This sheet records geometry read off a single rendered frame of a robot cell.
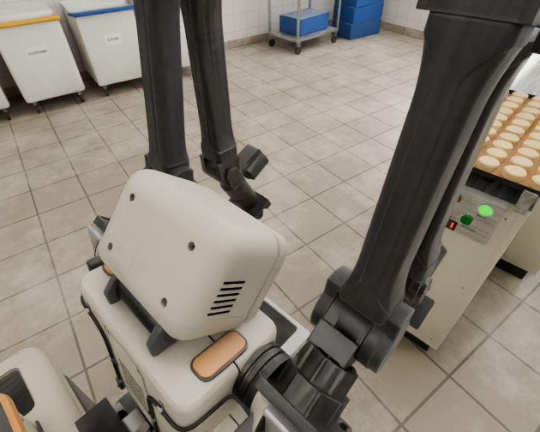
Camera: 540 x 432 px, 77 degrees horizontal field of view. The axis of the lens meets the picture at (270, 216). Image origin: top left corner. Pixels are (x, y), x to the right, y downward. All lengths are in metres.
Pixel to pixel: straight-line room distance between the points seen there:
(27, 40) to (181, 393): 3.54
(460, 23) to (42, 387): 0.76
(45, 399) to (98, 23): 3.43
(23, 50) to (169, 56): 3.24
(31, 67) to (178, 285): 3.52
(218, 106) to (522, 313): 1.72
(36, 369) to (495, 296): 1.85
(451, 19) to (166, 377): 0.44
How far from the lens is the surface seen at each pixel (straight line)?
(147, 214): 0.44
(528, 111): 1.40
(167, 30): 0.58
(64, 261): 2.18
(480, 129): 0.39
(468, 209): 1.08
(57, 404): 0.74
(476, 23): 0.29
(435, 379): 1.66
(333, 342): 0.44
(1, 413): 0.64
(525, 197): 1.02
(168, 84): 0.59
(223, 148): 0.70
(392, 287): 0.39
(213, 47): 0.63
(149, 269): 0.42
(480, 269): 1.23
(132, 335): 0.49
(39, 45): 3.80
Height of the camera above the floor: 1.42
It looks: 42 degrees down
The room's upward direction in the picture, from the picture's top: 1 degrees counter-clockwise
